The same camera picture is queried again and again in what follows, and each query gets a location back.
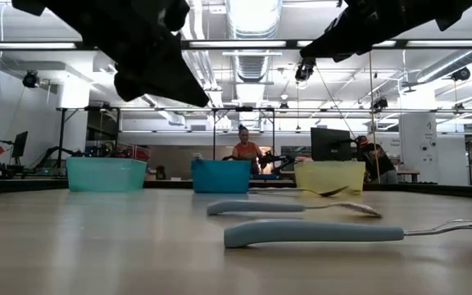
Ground teal plastic bin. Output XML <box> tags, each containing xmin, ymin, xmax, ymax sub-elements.
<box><xmin>66</xmin><ymin>157</ymin><xmax>148</xmax><ymax>193</ymax></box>

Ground spoon with teal patterned handle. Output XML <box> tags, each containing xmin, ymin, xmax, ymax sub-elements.
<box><xmin>247</xmin><ymin>186</ymin><xmax>350</xmax><ymax>198</ymax></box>

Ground blue plastic bin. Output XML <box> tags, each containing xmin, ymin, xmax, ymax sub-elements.
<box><xmin>190</xmin><ymin>159</ymin><xmax>252</xmax><ymax>195</ymax></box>

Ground yellow plastic bin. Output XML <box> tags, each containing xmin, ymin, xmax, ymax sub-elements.
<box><xmin>293</xmin><ymin>161</ymin><xmax>367</xmax><ymax>196</ymax></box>

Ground yellow cable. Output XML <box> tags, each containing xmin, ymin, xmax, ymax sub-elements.
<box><xmin>367</xmin><ymin>51</ymin><xmax>381</xmax><ymax>184</ymax></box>

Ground white pillar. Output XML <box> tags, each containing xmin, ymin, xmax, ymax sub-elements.
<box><xmin>398</xmin><ymin>112</ymin><xmax>438</xmax><ymax>184</ymax></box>

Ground black computer monitor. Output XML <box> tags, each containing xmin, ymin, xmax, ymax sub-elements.
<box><xmin>11</xmin><ymin>130</ymin><xmax>30</xmax><ymax>161</ymax></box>
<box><xmin>310</xmin><ymin>126</ymin><xmax>363</xmax><ymax>162</ymax></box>

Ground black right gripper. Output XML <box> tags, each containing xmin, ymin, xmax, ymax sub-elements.
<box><xmin>299</xmin><ymin>0</ymin><xmax>429</xmax><ymax>63</ymax></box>

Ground white light strip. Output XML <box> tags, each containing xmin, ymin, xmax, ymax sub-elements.
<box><xmin>0</xmin><ymin>39</ymin><xmax>472</xmax><ymax>48</ymax></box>

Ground silver ribbed ceiling duct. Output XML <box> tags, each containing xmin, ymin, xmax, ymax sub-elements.
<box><xmin>224</xmin><ymin>0</ymin><xmax>283</xmax><ymax>83</ymax></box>

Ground black ceiling camera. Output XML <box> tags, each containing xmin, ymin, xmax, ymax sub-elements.
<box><xmin>451</xmin><ymin>66</ymin><xmax>472</xmax><ymax>82</ymax></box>
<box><xmin>22</xmin><ymin>70</ymin><xmax>41</xmax><ymax>89</ymax></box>
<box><xmin>294</xmin><ymin>57</ymin><xmax>318</xmax><ymax>83</ymax></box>
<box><xmin>371</xmin><ymin>96</ymin><xmax>389</xmax><ymax>112</ymax></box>

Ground white ceiling pipes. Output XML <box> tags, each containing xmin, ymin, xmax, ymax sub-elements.
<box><xmin>178</xmin><ymin>0</ymin><xmax>225</xmax><ymax>107</ymax></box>

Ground person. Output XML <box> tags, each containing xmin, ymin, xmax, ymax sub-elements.
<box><xmin>231</xmin><ymin>125</ymin><xmax>265</xmax><ymax>176</ymax></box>
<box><xmin>356</xmin><ymin>134</ymin><xmax>400</xmax><ymax>184</ymax></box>

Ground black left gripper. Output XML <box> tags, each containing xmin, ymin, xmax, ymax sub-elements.
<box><xmin>79</xmin><ymin>0</ymin><xmax>211</xmax><ymax>108</ymax></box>

